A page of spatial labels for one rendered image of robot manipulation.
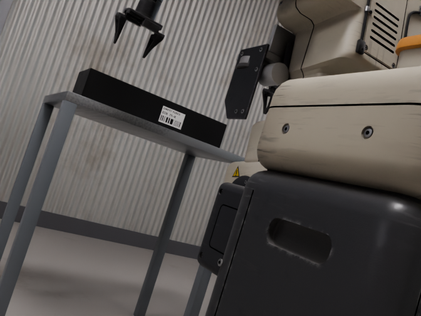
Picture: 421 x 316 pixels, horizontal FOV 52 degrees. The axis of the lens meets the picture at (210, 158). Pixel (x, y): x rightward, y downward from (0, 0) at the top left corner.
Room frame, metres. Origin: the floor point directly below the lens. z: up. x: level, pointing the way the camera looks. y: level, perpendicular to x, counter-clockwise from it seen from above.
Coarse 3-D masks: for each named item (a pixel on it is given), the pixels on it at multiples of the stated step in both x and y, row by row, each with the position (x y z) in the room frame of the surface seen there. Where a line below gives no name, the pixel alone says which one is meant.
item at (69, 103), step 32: (64, 96) 1.33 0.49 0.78; (64, 128) 1.32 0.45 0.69; (128, 128) 1.60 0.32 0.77; (160, 128) 1.46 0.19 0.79; (32, 160) 1.67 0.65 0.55; (192, 160) 2.00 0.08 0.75; (224, 160) 1.67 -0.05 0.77; (32, 192) 1.31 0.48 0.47; (0, 224) 1.68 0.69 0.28; (32, 224) 1.32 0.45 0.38; (0, 256) 1.68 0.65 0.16; (160, 256) 2.00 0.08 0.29; (0, 288) 1.31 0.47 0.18; (192, 288) 1.66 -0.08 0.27
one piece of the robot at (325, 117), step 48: (288, 96) 0.52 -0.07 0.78; (336, 96) 0.45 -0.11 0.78; (384, 96) 0.39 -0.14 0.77; (288, 144) 0.49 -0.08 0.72; (336, 144) 0.43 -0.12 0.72; (384, 144) 0.38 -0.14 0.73; (288, 192) 0.47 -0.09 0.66; (336, 192) 0.42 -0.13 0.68; (384, 192) 0.39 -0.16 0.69; (240, 240) 0.52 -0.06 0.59; (288, 240) 0.47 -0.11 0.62; (336, 240) 0.40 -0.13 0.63; (384, 240) 0.36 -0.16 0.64; (240, 288) 0.50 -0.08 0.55; (288, 288) 0.44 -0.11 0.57; (336, 288) 0.39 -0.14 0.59; (384, 288) 0.36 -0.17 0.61
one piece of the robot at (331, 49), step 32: (288, 0) 0.81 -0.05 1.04; (320, 0) 0.75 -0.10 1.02; (352, 0) 0.73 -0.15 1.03; (384, 0) 0.77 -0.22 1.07; (416, 0) 0.82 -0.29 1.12; (320, 32) 0.80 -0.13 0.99; (352, 32) 0.73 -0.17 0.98; (384, 32) 0.78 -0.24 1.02; (416, 32) 0.82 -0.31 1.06; (288, 64) 0.87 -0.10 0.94; (320, 64) 0.78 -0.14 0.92; (352, 64) 0.75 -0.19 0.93; (384, 64) 0.77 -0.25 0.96; (256, 128) 0.84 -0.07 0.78; (256, 160) 0.81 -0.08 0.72
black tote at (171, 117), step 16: (80, 80) 1.52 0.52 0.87; (96, 80) 1.45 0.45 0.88; (112, 80) 1.47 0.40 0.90; (96, 96) 1.46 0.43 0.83; (112, 96) 1.48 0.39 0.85; (128, 96) 1.51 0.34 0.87; (144, 96) 1.54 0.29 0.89; (128, 112) 1.52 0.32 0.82; (144, 112) 1.55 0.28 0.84; (160, 112) 1.58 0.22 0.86; (176, 112) 1.60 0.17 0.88; (192, 112) 1.64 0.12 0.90; (176, 128) 1.61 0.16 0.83; (192, 128) 1.65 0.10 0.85; (208, 128) 1.68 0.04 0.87; (224, 128) 1.71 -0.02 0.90
